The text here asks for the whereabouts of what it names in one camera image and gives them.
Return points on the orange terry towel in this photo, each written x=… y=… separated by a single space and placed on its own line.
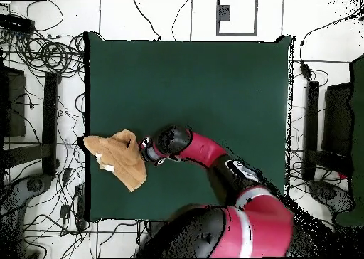
x=122 y=156

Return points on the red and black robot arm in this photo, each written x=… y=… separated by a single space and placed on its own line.
x=227 y=199

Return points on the dark green table cloth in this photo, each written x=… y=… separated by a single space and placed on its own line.
x=199 y=85

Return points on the black power adapter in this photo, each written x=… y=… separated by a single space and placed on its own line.
x=64 y=211
x=66 y=175
x=305 y=71

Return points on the black power strip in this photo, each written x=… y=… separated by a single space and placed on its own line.
x=17 y=24
x=81 y=207

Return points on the black stand bar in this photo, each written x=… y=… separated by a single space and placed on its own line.
x=49 y=122
x=311 y=128

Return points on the black furniture panel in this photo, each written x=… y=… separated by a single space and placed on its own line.
x=14 y=105
x=338 y=119

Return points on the dark grey block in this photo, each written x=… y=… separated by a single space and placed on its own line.
x=224 y=14

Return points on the green hanging cloth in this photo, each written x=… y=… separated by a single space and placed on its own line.
x=358 y=128

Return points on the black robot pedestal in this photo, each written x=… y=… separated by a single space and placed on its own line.
x=155 y=227

